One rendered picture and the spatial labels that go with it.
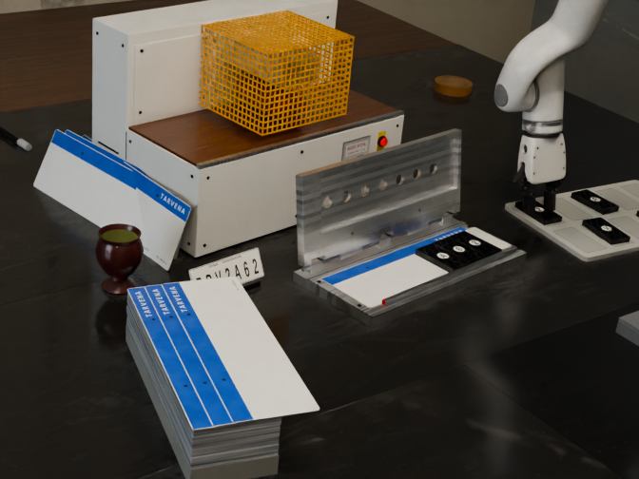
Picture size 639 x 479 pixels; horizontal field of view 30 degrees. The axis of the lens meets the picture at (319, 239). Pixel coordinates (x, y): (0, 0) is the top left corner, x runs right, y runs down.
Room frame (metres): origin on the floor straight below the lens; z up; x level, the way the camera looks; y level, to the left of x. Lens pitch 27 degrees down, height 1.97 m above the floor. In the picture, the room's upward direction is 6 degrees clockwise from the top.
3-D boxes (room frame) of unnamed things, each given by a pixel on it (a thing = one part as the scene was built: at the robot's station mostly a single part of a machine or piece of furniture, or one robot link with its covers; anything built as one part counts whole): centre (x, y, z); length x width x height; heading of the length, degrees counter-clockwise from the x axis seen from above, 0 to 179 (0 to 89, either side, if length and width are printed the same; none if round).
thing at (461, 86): (3.14, -0.32, 0.91); 0.10 x 0.10 x 0.02
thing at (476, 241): (2.13, -0.31, 0.93); 0.10 x 0.05 x 0.01; 46
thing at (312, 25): (2.29, 0.12, 1.19); 0.23 x 0.20 x 0.17; 136
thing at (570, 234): (2.38, -0.63, 0.91); 0.40 x 0.27 x 0.01; 123
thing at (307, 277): (2.04, -0.19, 0.92); 0.44 x 0.21 x 0.04; 136
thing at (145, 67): (2.40, 0.11, 1.09); 0.75 x 0.40 x 0.38; 136
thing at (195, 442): (1.53, 0.17, 0.95); 0.40 x 0.13 x 0.10; 24
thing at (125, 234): (1.87, 0.35, 0.96); 0.09 x 0.09 x 0.11
